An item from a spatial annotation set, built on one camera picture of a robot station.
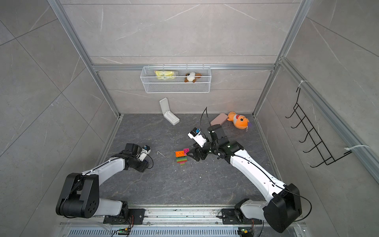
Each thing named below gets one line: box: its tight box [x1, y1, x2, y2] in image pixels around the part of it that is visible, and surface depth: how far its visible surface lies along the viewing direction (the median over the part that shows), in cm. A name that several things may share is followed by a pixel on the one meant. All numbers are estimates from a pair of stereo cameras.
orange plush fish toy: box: [227, 111, 250, 130], surface depth 107 cm
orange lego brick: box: [175, 150, 186, 158], surface depth 85 cm
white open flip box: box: [159, 97, 181, 126], surface depth 116 cm
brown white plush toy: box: [184, 72, 203, 83], surface depth 89 cm
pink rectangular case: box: [210, 113, 228, 126], surface depth 117 cm
